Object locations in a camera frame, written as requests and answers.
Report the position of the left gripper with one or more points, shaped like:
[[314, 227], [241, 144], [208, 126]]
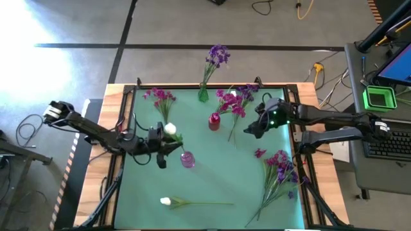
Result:
[[144, 142]]

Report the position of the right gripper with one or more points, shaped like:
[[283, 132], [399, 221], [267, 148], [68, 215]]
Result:
[[276, 112]]

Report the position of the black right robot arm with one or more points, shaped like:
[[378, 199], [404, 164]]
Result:
[[337, 117]]

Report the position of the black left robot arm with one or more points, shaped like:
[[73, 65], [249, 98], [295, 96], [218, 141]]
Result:
[[96, 131]]

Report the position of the pink ribbed glass vase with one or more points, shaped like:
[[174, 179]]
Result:
[[187, 159]]

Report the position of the red ribbed glass vase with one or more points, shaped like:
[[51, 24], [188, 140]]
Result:
[[214, 125]]

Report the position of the green glass vase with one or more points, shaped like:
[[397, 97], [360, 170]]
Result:
[[203, 95]]

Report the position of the black clamp hook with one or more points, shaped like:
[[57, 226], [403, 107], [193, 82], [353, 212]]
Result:
[[139, 82], [258, 82]]

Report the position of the green table mat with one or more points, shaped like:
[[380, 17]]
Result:
[[218, 179]]

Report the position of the white paper sheet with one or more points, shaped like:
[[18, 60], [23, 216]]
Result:
[[340, 154]]

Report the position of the black floor mat striped edge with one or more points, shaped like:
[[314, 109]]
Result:
[[80, 167]]

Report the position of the grey side desk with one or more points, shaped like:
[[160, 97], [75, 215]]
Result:
[[354, 80]]

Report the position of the green plastic box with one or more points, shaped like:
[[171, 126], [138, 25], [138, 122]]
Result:
[[367, 102]]

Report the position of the blue pen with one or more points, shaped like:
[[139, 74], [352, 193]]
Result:
[[363, 65]]

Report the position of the black floor object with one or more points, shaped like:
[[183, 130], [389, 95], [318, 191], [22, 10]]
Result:
[[217, 2]]

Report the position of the grey keyboard shelf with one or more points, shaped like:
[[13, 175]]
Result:
[[379, 176]]

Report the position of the grey metal stand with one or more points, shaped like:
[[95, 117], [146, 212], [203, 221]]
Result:
[[32, 155]]

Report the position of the black keyboard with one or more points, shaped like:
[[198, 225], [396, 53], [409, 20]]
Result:
[[395, 147]]

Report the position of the monitor with blue screen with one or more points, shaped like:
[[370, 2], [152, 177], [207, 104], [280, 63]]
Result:
[[399, 65]]

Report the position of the black monitor pole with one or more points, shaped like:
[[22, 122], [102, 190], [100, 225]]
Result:
[[379, 30]]

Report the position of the grey metal bracket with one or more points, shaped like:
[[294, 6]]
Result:
[[298, 137]]

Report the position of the black aluminium table frame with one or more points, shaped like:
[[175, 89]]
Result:
[[176, 86]]

